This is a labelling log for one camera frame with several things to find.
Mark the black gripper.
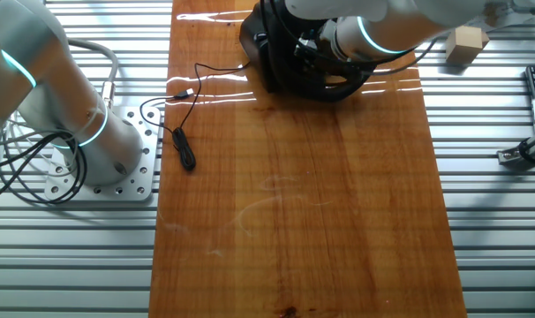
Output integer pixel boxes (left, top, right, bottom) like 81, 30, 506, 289
293, 26, 339, 63

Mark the black racing steering wheel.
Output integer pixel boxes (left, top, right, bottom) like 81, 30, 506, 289
260, 0, 374, 102

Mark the black wheel base housing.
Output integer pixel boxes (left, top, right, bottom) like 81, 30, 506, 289
239, 11, 278, 94

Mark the wooden cube block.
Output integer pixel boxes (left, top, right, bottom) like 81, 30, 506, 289
445, 25, 491, 65

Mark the long wooden board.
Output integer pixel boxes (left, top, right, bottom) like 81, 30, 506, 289
147, 0, 468, 318

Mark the silver robot mounting plate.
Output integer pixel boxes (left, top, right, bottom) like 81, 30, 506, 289
44, 105, 162, 203

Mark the thin black USB cable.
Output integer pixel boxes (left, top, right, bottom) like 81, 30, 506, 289
139, 61, 251, 172

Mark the thick grey robot cable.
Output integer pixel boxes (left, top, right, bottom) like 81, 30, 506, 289
64, 37, 120, 110

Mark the small silver camera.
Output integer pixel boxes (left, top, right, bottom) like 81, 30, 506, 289
516, 134, 535, 169

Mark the black cable bundle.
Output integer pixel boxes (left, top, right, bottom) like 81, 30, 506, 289
0, 125, 90, 205

